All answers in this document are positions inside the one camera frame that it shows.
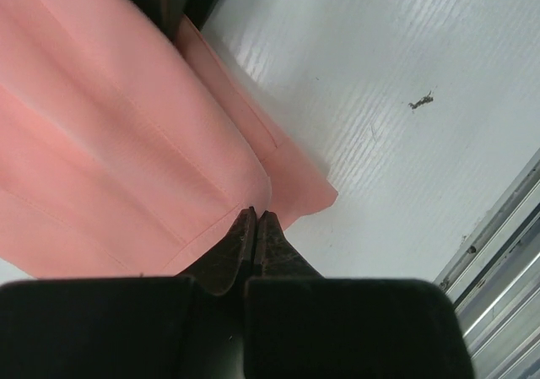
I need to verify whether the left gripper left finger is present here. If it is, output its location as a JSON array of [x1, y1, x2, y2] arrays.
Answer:
[[1, 209, 257, 378]]

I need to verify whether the pink skirt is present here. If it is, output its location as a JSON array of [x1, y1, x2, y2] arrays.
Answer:
[[1, 0, 337, 278]]

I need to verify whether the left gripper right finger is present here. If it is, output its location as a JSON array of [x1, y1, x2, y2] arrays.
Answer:
[[244, 212, 474, 378]]

